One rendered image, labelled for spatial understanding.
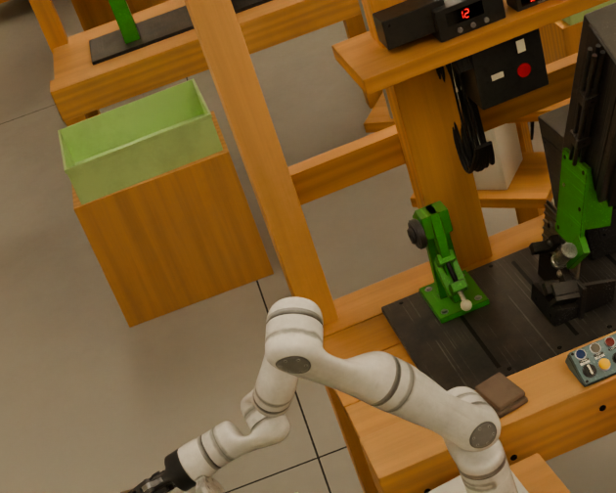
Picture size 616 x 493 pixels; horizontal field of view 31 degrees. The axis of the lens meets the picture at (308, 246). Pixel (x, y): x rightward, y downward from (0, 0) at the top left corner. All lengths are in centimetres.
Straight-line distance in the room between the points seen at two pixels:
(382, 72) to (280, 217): 46
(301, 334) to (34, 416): 294
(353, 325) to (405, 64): 72
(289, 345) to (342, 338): 109
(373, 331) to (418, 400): 92
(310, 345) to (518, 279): 116
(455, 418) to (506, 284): 89
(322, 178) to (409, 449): 74
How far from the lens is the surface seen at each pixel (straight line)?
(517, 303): 271
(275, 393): 189
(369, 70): 248
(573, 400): 245
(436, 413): 191
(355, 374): 178
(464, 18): 252
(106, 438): 427
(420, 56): 248
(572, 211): 254
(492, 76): 257
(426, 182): 274
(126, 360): 461
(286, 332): 171
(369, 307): 286
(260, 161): 258
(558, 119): 272
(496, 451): 208
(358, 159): 275
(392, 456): 241
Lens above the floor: 255
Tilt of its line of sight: 32 degrees down
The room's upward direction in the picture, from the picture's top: 19 degrees counter-clockwise
